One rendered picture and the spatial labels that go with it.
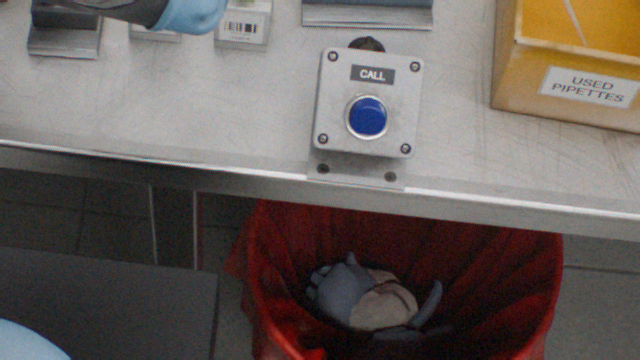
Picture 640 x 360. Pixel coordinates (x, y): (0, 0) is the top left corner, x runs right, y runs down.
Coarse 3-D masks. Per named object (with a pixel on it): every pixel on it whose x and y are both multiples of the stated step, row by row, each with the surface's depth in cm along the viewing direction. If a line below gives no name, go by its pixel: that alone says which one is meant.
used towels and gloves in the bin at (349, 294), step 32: (352, 256) 161; (320, 288) 159; (352, 288) 159; (384, 288) 160; (352, 320) 158; (384, 320) 158; (416, 320) 158; (352, 352) 160; (384, 352) 155; (416, 352) 155
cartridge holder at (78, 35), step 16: (32, 16) 93; (48, 16) 93; (64, 16) 93; (80, 16) 93; (96, 16) 94; (32, 32) 94; (48, 32) 94; (64, 32) 94; (80, 32) 94; (96, 32) 94; (32, 48) 94; (48, 48) 94; (64, 48) 94; (80, 48) 94; (96, 48) 94
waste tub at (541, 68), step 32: (512, 0) 91; (544, 0) 100; (576, 0) 100; (608, 0) 100; (512, 32) 89; (544, 32) 98; (576, 32) 99; (608, 32) 99; (512, 64) 90; (544, 64) 89; (576, 64) 89; (608, 64) 88; (512, 96) 94; (544, 96) 93; (576, 96) 92; (608, 96) 92; (608, 128) 96
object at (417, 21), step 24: (312, 0) 97; (336, 0) 97; (360, 0) 97; (384, 0) 97; (408, 0) 97; (432, 0) 97; (312, 24) 97; (336, 24) 97; (360, 24) 97; (384, 24) 98; (408, 24) 98; (432, 24) 98
